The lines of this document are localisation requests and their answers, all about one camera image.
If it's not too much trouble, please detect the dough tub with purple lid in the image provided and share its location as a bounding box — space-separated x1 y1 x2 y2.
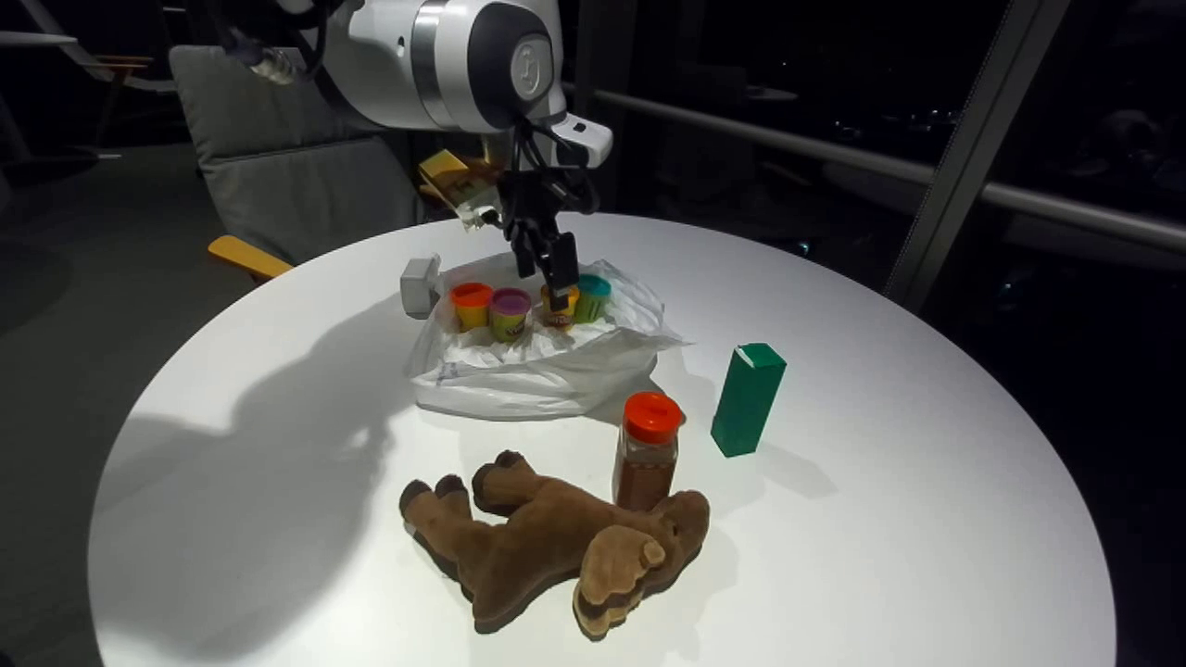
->
487 285 537 346

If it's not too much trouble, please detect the white plastic bag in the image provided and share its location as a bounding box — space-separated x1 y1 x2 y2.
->
399 250 687 428

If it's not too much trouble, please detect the grey horizontal window railing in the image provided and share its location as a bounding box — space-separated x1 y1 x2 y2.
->
589 87 1186 260

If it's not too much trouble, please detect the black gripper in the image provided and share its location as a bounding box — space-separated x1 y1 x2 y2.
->
489 159 597 316

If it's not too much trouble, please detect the dough tub with yellow lid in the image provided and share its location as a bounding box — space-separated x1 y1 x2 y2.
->
537 277 586 334

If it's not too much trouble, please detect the dough tub with teal lid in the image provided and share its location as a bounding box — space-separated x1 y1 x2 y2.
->
576 271 615 327

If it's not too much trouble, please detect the spice jar with red lid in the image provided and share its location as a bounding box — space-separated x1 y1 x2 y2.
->
612 388 689 514

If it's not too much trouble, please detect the green carton box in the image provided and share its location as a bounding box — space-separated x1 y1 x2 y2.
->
709 338 792 465

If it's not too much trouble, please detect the grey window frame post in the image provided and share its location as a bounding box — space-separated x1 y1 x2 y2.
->
881 0 1074 308

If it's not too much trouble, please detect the white plastic bottle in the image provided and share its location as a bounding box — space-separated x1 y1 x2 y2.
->
398 251 446 324

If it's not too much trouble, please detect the brown plush teddy bear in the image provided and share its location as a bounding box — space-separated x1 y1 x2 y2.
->
392 449 717 647

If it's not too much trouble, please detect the grey chair with wooden armrests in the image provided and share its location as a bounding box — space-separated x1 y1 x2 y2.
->
168 46 429 285

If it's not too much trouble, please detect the yellow wrist camera box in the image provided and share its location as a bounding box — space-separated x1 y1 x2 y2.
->
415 144 504 232

